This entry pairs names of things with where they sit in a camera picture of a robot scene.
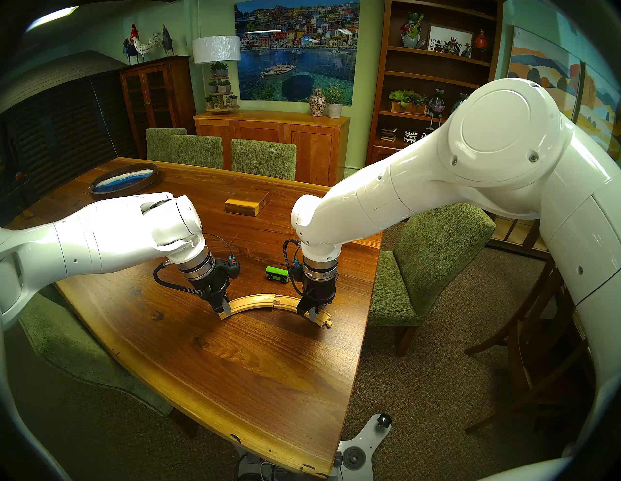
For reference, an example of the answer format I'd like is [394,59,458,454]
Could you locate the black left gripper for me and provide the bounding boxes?
[193,266,232,316]

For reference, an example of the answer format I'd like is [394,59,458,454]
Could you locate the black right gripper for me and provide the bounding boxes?
[297,279,337,323]

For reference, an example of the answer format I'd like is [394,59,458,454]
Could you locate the curved wooden train track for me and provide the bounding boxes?
[218,293,279,321]
[273,296,333,328]

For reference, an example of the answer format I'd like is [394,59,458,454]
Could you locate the flat wooden box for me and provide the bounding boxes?
[225,190,271,217]

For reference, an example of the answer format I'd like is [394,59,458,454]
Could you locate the green upholstered dining chair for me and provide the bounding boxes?
[19,291,199,439]
[369,203,496,357]
[171,135,224,170]
[146,128,187,162]
[231,139,297,181]

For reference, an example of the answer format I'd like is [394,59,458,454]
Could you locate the round tray with blue inlay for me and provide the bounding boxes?
[89,163,159,197]

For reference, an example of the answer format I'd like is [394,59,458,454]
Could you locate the light wooden sideboard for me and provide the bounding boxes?
[193,110,351,187]

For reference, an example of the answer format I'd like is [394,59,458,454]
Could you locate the tiered wooden plant stand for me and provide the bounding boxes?
[205,61,240,114]

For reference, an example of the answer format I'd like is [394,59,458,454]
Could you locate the plant in white pot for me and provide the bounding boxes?
[324,86,345,119]

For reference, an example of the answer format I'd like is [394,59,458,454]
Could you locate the dark wooden chair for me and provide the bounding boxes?
[463,257,595,434]

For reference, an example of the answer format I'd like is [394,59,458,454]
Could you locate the dark sideboard with glass doors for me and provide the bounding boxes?
[488,213,551,257]

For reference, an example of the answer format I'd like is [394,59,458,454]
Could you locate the dark glass-door cabinet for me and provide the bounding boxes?
[120,56,197,160]

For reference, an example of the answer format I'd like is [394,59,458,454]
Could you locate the succulents in wooden planter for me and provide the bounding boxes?
[388,90,428,115]

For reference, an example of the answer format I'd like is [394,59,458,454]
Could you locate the dark slatted window blinds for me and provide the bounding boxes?
[0,73,140,204]

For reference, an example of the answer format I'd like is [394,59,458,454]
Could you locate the white lamp shade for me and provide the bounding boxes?
[192,36,241,64]

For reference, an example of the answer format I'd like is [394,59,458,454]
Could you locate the tall wooden bookshelf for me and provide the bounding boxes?
[365,0,505,165]

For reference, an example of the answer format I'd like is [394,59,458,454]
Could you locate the white rooster figurine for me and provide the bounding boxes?
[132,34,162,63]

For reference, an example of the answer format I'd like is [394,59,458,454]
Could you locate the blue and red rooster figurine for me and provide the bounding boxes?
[122,24,141,65]

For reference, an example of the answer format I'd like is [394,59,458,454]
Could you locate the green frog figurine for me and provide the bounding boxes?
[400,12,425,49]

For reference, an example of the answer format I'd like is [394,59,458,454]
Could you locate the framed text sign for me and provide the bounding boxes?
[427,24,474,56]

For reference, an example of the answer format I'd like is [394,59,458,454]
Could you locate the abstract landscape painting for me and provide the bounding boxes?
[507,27,583,122]
[572,62,621,160]

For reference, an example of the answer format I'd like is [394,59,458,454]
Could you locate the ceiling light panel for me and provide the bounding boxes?
[25,6,79,33]

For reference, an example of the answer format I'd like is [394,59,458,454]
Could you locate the black braided cable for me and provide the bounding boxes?
[153,262,212,297]
[283,239,305,296]

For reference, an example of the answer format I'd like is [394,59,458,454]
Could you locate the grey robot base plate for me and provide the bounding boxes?
[335,413,392,481]

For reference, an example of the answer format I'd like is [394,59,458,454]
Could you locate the harbour town wall picture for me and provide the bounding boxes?
[234,0,360,106]

